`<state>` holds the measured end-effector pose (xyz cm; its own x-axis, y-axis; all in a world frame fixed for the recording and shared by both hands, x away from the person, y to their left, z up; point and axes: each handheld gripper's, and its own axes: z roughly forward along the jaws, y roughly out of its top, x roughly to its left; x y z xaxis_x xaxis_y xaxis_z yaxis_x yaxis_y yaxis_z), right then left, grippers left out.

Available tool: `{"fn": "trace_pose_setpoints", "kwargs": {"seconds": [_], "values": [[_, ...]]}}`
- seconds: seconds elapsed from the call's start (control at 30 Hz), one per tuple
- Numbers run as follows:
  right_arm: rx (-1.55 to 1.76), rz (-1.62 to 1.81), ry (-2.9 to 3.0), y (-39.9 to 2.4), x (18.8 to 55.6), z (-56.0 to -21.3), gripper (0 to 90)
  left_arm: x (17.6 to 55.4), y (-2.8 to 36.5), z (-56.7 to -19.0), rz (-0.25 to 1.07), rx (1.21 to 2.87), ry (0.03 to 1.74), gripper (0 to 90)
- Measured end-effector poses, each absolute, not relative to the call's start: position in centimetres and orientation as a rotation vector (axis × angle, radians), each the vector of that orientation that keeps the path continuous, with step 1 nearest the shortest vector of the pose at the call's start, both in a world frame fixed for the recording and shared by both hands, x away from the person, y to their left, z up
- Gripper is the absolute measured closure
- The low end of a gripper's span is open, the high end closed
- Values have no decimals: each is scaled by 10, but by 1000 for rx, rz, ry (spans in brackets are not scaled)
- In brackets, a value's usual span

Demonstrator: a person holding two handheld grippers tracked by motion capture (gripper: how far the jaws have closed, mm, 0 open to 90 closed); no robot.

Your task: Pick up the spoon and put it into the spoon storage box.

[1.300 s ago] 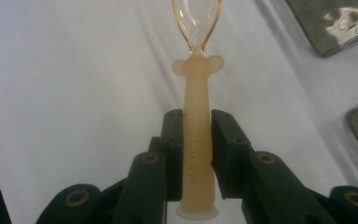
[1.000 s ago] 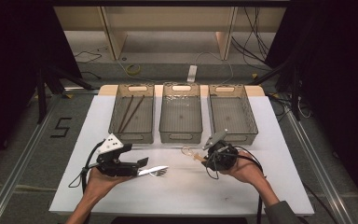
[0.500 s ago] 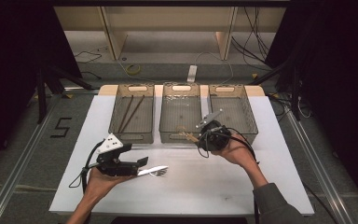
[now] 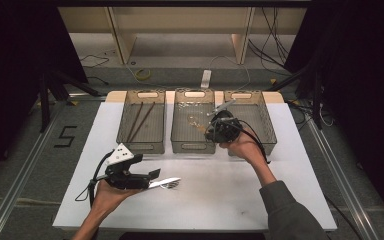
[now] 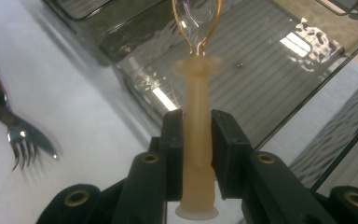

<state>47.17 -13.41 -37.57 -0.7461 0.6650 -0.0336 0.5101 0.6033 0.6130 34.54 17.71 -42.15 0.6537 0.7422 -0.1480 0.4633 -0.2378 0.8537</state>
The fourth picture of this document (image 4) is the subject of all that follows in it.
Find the aluminium floor rail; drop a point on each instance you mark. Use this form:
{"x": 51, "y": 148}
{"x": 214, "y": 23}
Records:
{"x": 28, "y": 166}
{"x": 338, "y": 180}

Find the grey mesh tray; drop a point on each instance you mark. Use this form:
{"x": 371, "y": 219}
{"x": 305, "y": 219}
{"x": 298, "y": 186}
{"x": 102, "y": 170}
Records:
{"x": 150, "y": 133}
{"x": 263, "y": 126}
{"x": 186, "y": 133}

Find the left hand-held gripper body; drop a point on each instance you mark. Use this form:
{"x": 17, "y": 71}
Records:
{"x": 123, "y": 176}

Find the person's right hand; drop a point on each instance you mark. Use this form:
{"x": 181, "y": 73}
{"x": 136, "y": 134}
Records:
{"x": 246, "y": 150}

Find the beige wooden shelf unit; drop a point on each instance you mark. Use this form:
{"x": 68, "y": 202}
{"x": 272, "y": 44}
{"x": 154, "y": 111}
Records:
{"x": 123, "y": 46}

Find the person's left hand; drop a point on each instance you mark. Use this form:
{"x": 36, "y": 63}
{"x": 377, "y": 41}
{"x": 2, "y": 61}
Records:
{"x": 108, "y": 198}

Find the black curtain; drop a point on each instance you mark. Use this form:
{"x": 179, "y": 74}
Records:
{"x": 6, "y": 66}
{"x": 363, "y": 66}

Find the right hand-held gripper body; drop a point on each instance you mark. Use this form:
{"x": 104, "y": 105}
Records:
{"x": 225, "y": 128}

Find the white power strip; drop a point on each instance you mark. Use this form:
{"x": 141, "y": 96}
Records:
{"x": 206, "y": 79}

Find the black metal stand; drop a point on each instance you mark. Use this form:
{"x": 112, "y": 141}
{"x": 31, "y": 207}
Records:
{"x": 317, "y": 100}
{"x": 44, "y": 100}

